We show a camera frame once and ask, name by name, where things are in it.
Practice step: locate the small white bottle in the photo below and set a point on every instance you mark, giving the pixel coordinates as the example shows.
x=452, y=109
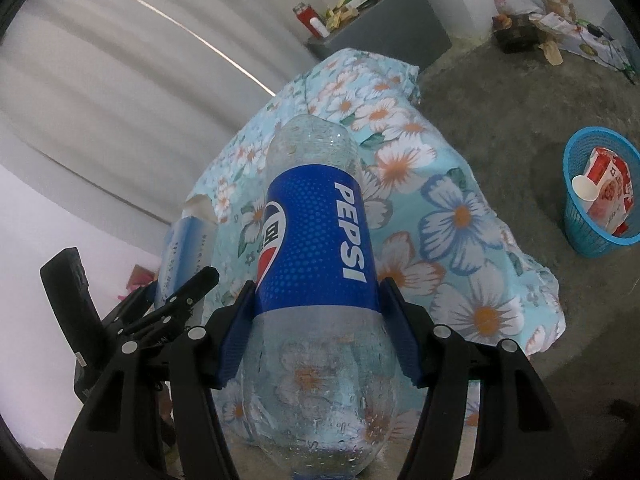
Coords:
x=320, y=28

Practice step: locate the floral blue tablecloth table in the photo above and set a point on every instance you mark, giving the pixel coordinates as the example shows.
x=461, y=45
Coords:
x=450, y=220

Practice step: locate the white paper cup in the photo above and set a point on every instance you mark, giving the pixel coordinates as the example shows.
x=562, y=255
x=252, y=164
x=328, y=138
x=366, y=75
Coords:
x=584, y=189

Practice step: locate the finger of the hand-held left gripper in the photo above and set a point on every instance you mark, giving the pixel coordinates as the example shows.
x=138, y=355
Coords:
x=130, y=310
x=185, y=300

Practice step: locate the red jar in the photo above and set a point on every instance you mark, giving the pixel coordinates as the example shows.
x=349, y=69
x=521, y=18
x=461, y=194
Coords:
x=301, y=20

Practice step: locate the grey cabinet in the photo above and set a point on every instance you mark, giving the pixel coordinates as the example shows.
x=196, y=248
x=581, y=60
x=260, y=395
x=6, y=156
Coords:
x=390, y=30

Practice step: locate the blue plastic waste basket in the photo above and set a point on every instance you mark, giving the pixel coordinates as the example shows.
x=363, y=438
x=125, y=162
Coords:
x=580, y=230

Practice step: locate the pile of snack packets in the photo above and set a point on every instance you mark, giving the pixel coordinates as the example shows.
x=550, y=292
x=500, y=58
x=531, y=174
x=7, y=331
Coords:
x=350, y=7

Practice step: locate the blue and white paper packet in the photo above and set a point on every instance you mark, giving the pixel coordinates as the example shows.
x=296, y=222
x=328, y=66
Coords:
x=182, y=250

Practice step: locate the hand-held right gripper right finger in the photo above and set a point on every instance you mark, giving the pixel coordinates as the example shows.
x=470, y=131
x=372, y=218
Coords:
x=405, y=340

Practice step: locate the white curtain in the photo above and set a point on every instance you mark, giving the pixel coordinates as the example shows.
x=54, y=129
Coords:
x=125, y=85

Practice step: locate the dark box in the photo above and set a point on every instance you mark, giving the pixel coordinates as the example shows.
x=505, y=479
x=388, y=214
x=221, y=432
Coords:
x=517, y=35

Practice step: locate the pink packet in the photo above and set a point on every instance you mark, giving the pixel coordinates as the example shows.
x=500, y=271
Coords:
x=137, y=280

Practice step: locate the brown paper scrap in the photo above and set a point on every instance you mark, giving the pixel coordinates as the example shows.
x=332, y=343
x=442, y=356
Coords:
x=550, y=52

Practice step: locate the red and white carton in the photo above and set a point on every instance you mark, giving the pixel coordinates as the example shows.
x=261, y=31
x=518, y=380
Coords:
x=610, y=185

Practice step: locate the patterned sheet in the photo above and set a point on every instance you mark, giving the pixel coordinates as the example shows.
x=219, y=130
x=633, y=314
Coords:
x=570, y=35

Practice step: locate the clear plastic bottle blue cap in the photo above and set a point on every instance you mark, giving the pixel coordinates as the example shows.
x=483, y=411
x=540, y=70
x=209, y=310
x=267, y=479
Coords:
x=310, y=260

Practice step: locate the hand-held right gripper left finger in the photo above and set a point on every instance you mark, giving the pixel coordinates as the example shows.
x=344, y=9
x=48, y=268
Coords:
x=235, y=340

